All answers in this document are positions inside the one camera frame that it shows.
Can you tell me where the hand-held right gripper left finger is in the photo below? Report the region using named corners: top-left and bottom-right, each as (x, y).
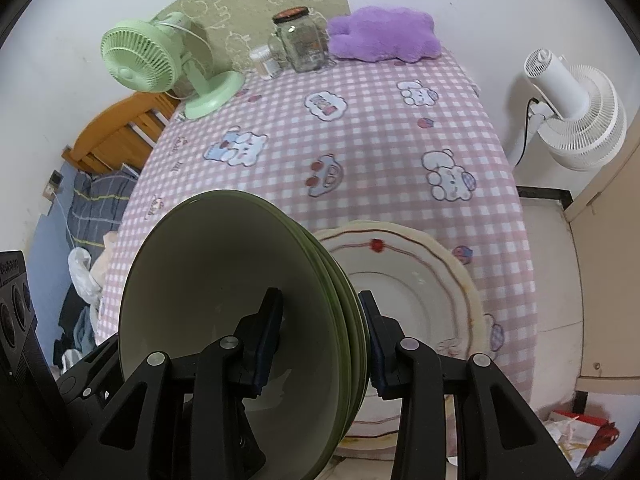
top-left (62, 287), bottom-right (284, 480)

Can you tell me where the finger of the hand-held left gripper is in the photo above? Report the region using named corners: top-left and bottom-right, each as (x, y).
top-left (54, 332), bottom-right (123, 411)

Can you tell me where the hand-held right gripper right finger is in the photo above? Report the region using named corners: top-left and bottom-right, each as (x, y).
top-left (356, 290), bottom-right (578, 480)

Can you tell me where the small scalloped floral plate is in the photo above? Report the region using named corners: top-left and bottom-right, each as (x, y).
top-left (312, 220), bottom-right (493, 441)

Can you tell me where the dark clothes pile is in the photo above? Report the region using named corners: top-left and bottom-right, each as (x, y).
top-left (52, 285), bottom-right (101, 371)

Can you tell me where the white crumpled cloth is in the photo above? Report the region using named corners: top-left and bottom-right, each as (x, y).
top-left (67, 232), bottom-right (121, 311)

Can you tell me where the blue plaid pillow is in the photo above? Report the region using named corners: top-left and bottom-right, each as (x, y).
top-left (67, 167), bottom-right (146, 251)

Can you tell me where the pink checked bear tablecloth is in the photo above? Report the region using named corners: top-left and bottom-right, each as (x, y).
top-left (95, 47), bottom-right (538, 461)

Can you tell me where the beige wardrobe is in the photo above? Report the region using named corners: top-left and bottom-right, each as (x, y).
top-left (560, 125), bottom-right (640, 396)

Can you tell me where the clear cotton swab container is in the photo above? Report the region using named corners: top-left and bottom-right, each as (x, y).
top-left (249, 45), bottom-right (281, 80)

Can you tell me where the glass jar with dark lid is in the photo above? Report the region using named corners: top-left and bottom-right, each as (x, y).
top-left (270, 6), bottom-right (333, 73)

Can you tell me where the white standing fan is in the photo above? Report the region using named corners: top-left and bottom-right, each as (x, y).
top-left (523, 48), bottom-right (627, 172)

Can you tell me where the green desk fan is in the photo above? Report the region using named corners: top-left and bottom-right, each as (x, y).
top-left (100, 14), bottom-right (246, 120)

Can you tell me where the purple plush pillow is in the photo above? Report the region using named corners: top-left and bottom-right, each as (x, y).
top-left (327, 6), bottom-right (442, 64)

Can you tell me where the green bear print mat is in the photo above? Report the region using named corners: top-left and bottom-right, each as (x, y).
top-left (162, 0), bottom-right (351, 73)

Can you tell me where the black fan power cable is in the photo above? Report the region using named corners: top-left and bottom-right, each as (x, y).
top-left (507, 100), bottom-right (538, 168)

